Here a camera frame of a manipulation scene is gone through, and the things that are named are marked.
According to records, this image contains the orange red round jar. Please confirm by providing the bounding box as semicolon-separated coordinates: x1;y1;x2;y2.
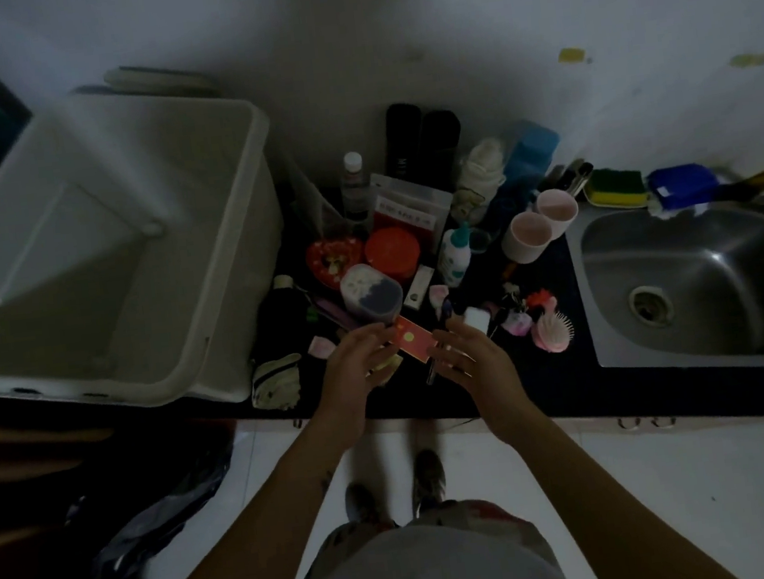
361;222;426;288

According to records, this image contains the red heart shaped tin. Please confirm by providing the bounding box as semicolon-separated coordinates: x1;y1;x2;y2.
301;233;371;300

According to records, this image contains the small glass bowl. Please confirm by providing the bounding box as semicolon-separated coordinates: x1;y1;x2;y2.
464;225;494;255

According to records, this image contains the gold foil packet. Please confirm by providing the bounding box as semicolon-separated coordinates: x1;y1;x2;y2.
367;354;408;390

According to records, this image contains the white cup pink inside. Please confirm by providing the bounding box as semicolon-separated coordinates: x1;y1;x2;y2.
497;207;558;267
533;186;584;243

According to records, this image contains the person's left shoe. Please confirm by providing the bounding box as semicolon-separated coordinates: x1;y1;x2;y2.
343;480;383;532

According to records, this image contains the orange hair clip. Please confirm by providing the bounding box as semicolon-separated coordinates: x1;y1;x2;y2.
523;287;558;313

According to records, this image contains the clear cotton swab box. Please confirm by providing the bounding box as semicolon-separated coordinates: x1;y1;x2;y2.
335;258;408;327

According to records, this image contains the steel sink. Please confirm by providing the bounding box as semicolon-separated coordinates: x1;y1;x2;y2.
562;182;764;396

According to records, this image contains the white plastic storage bin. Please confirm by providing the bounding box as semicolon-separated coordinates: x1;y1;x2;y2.
0;70;303;432

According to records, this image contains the purple packet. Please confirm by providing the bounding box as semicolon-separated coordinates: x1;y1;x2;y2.
306;287;361;340

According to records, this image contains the yellow green sponge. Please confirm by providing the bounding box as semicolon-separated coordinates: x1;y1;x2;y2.
579;163;652;217

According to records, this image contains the person's shoe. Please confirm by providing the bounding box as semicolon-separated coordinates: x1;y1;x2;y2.
343;480;383;532
406;446;452;518

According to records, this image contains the person's left forearm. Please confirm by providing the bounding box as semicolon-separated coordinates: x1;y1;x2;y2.
107;413;392;579

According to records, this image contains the cream plush covered bottle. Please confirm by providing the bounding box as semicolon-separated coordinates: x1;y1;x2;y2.
442;135;514;229

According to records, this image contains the person's right shoe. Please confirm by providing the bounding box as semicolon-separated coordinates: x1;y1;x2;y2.
406;446;452;518

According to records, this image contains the zip pouch red label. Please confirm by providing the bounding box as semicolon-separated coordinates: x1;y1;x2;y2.
362;163;461;262

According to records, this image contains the small red box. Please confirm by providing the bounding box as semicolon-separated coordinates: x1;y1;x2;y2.
384;312;442;368

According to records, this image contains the person's right forearm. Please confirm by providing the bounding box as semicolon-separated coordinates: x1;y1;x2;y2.
489;391;743;579

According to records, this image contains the person's grey shirt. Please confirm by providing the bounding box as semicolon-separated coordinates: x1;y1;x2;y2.
269;504;580;579

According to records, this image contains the white lotion bottle teal cap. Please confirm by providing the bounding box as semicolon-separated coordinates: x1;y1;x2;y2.
432;221;479;290

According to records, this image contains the pink white small bottle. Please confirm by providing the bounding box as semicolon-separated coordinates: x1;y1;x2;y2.
305;333;341;364
426;282;456;314

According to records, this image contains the cream umbrella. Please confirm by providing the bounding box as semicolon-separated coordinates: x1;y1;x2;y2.
246;352;309;416

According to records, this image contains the clear bottle white cap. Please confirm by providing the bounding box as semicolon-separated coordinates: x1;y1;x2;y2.
335;149;374;226

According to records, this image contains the metal faucet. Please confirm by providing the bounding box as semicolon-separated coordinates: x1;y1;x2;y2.
713;176;764;228

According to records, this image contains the black table countertop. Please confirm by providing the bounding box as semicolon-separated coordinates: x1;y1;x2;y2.
166;112;764;490

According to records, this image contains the blue scouring pad pack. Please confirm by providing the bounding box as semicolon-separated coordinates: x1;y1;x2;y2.
643;159;723;216

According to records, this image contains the white rag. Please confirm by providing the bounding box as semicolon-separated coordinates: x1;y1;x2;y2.
645;196;715;224

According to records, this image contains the person's left hand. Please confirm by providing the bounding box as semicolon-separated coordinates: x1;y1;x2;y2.
303;320;416;453

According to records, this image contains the blue plastic bottle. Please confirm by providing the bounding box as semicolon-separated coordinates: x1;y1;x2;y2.
484;117;570;230

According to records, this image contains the pink hairbrush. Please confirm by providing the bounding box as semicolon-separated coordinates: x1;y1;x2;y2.
528;304;578;357

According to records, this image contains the person's right hand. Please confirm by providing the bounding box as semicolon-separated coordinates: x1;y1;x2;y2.
426;307;545;456

